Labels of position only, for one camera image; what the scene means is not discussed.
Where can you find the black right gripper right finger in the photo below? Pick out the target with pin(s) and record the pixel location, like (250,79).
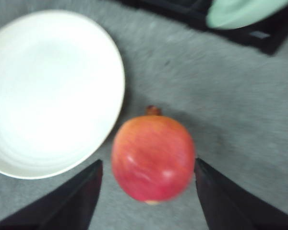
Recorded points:
(227,206)

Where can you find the black plate rack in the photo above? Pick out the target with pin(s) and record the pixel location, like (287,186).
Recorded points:
(271,35)

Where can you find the white plate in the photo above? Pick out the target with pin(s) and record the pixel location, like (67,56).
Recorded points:
(62,94)

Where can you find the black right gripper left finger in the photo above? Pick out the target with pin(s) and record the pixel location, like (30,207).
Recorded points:
(67,206)

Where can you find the green plate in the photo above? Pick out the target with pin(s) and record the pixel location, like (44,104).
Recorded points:
(232,14)

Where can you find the red pomegranate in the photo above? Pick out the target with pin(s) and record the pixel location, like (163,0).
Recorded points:
(153,156)

